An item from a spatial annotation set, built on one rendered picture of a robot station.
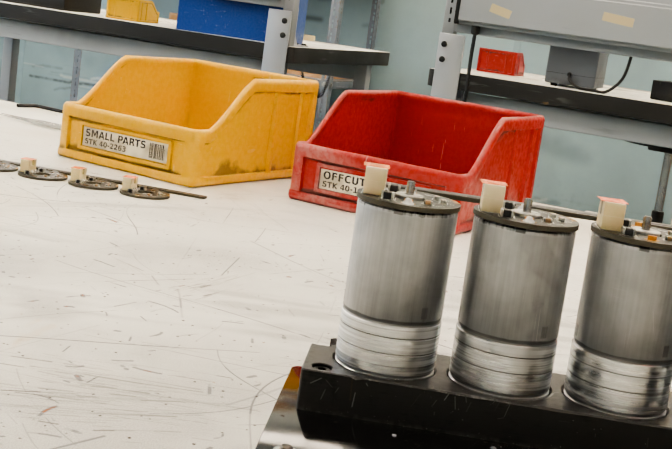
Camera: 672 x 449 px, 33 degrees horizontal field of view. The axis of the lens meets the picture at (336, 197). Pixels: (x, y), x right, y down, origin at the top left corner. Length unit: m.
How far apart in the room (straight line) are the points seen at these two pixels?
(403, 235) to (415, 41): 4.66
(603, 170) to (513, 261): 4.48
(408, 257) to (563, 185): 4.52
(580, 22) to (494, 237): 2.33
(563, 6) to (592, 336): 2.34
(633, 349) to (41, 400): 0.14
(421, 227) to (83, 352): 0.11
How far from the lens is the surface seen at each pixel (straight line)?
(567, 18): 2.60
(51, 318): 0.36
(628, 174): 4.73
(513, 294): 0.27
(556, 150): 4.77
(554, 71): 2.71
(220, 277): 0.43
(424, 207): 0.26
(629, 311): 0.27
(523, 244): 0.26
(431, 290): 0.27
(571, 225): 0.27
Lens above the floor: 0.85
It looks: 9 degrees down
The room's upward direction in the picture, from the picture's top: 8 degrees clockwise
